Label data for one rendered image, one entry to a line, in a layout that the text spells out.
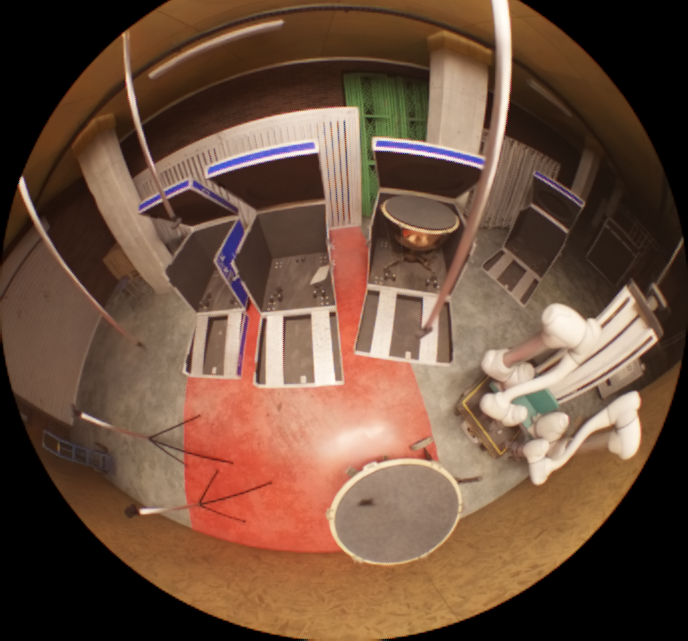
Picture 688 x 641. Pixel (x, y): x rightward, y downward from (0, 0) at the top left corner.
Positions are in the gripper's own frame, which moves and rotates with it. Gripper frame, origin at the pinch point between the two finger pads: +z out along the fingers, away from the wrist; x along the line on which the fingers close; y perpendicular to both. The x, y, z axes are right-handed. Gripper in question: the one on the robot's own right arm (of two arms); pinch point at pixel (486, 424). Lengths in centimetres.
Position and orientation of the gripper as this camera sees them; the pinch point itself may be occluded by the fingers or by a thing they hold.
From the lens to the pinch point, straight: 155.2
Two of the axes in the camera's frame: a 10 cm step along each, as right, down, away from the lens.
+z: 0.5, 6.3, 7.7
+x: -4.9, -6.6, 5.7
